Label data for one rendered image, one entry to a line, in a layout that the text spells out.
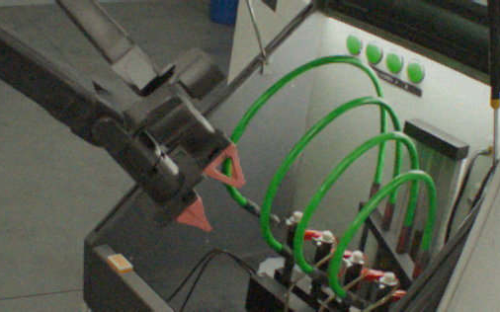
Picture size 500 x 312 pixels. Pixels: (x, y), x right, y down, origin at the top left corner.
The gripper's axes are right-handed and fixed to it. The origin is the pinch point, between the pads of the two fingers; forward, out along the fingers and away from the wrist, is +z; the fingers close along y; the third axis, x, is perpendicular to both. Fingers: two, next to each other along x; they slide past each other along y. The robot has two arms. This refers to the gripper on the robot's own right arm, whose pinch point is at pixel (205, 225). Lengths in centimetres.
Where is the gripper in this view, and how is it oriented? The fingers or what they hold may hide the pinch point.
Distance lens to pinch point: 117.3
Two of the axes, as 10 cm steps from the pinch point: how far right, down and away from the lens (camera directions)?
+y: 7.5, -6.6, 0.4
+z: 5.3, 6.3, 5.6
